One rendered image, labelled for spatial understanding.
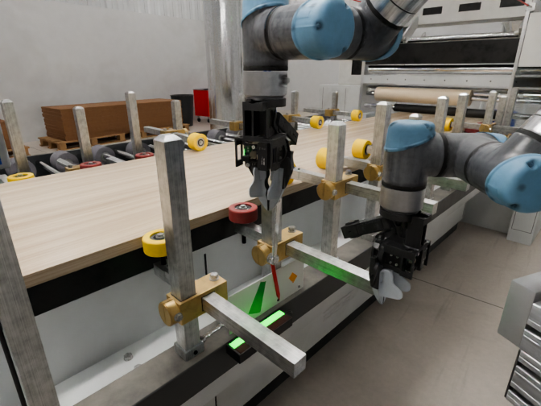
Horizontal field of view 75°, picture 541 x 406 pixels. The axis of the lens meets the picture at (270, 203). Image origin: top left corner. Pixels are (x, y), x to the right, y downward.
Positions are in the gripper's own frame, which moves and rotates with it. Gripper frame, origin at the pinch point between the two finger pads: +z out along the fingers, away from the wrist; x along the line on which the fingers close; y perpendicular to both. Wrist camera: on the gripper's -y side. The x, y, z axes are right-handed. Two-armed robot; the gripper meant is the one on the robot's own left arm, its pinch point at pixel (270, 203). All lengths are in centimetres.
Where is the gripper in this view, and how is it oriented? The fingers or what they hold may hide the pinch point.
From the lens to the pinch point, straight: 69.4
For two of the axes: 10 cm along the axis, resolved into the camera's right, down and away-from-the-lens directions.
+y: -4.1, 3.2, -8.5
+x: 9.1, 1.5, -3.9
